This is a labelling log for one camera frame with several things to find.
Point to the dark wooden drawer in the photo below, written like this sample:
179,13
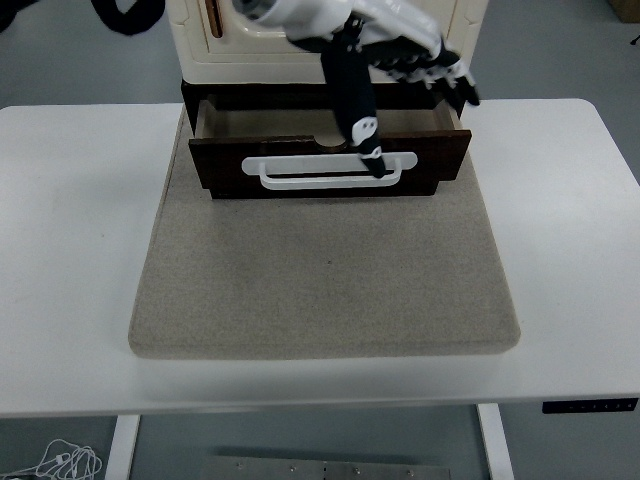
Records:
220,160

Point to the cream plastic cabinet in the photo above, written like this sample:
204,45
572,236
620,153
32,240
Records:
250,70

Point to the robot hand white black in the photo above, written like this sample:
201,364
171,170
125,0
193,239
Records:
350,90

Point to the cream cabinet door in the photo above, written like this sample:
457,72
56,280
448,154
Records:
260,45

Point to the white table leg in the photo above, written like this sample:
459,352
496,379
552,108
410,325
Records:
496,445
122,450

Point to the beige felt mat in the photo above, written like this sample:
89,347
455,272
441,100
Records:
325,275

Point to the grey metal plate with screws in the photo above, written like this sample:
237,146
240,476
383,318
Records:
300,470

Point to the black table control panel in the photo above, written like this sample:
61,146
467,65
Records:
590,406

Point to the cardboard box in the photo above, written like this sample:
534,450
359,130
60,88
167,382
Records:
627,9

